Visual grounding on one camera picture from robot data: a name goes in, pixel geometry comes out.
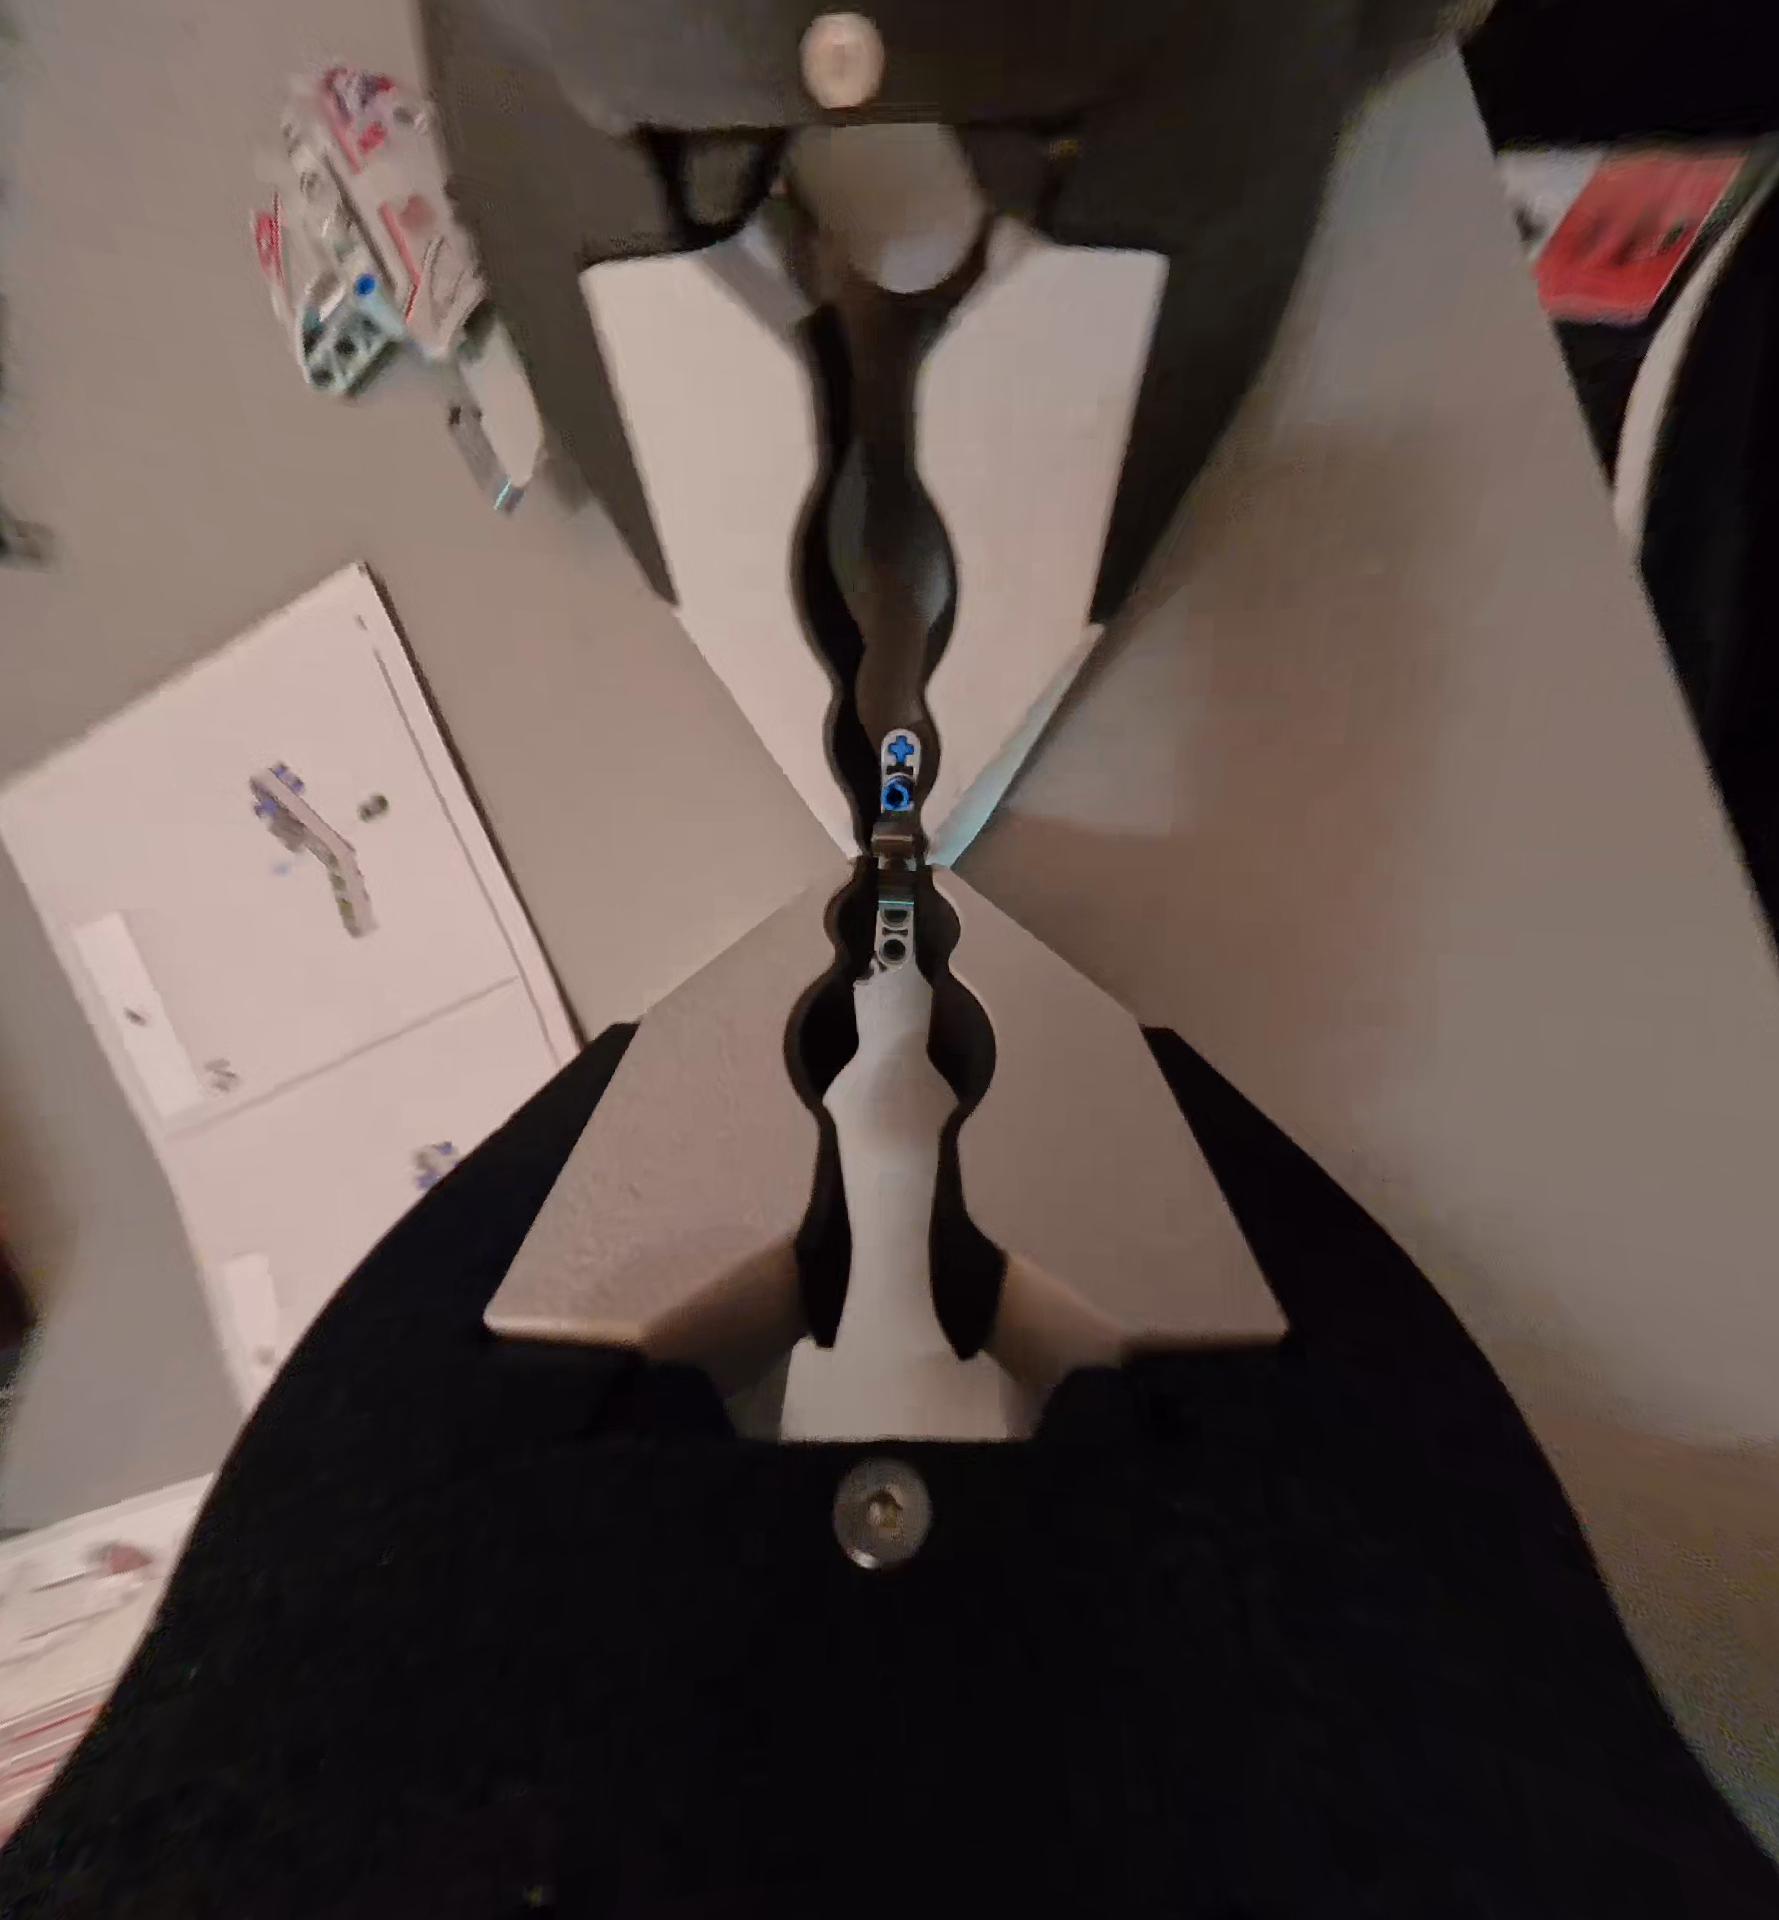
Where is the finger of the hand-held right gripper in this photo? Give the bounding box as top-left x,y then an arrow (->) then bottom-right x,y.
894,250 -> 1174,872
581,241 -> 891,865

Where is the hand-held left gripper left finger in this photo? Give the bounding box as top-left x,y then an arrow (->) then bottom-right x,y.
484,865 -> 891,1361

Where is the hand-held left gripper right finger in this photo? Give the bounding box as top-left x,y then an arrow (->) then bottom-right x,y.
907,865 -> 1290,1365

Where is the small grey toy brick beam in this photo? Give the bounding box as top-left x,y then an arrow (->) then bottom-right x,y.
861,841 -> 933,987

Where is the grey toy brick assembly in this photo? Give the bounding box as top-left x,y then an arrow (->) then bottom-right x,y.
249,60 -> 546,515

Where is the white instruction booklet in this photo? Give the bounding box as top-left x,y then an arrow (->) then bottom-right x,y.
0,560 -> 585,1415

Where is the red printed box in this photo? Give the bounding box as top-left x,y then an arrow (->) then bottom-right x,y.
1496,140 -> 1779,327

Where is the person's black clothing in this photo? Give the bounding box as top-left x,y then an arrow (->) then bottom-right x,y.
1620,140 -> 1779,1124

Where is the printed paper sheet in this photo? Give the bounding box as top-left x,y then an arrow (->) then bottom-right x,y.
0,1477 -> 215,1894

